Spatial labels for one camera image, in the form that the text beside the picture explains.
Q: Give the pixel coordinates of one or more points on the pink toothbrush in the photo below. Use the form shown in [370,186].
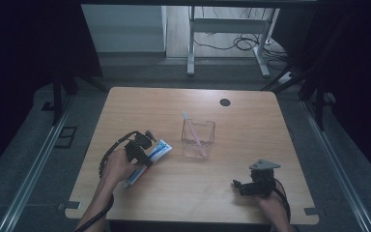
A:
[193,132]

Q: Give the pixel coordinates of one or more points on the person's left hand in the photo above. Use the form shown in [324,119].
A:
[119,167]

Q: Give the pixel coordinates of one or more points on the black metal stand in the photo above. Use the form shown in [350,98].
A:
[319,103]
[57,96]

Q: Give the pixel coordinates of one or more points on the person's right hand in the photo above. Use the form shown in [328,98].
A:
[272,208]

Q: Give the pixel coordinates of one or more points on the black round table grommet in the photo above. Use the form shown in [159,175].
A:
[225,102]

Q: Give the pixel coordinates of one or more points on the white and blue toothpaste tube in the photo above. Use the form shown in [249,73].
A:
[159,150]

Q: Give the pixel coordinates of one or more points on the clear plastic cup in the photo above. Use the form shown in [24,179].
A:
[203,141]

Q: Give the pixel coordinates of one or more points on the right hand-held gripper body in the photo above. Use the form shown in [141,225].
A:
[262,180]

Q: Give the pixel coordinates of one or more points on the aluminium floor rail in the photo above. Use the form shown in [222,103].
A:
[32,174]
[341,174]

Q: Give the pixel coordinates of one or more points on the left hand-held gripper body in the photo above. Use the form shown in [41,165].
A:
[138,143]

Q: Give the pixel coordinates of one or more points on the white metal desk frame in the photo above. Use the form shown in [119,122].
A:
[191,42]

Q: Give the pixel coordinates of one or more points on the dark curtain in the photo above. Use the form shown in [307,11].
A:
[357,64]
[22,64]

